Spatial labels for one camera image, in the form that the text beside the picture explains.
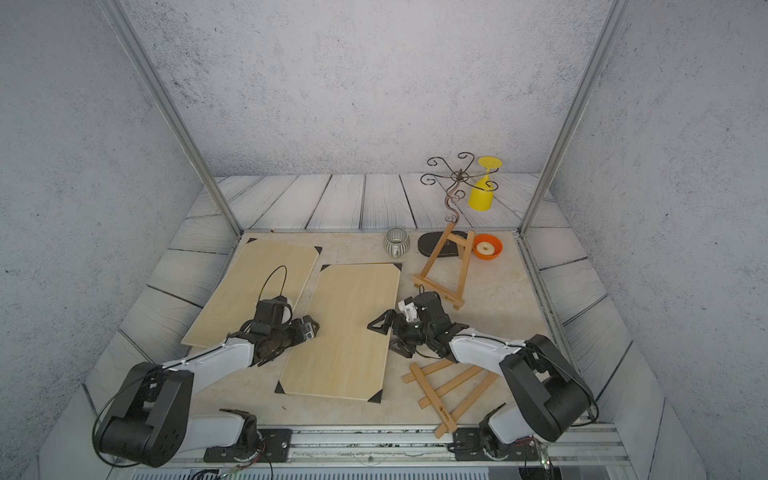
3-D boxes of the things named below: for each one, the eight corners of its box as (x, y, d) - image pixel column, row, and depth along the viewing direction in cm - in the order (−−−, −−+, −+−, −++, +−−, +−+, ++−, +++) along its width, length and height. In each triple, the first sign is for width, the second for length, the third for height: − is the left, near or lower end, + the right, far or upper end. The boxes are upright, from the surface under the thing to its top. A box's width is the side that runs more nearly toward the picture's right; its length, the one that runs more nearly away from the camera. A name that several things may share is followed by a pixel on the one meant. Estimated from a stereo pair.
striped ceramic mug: (395, 260, 111) (395, 251, 107) (378, 245, 116) (377, 235, 112) (414, 247, 115) (415, 238, 111) (397, 233, 120) (397, 223, 116)
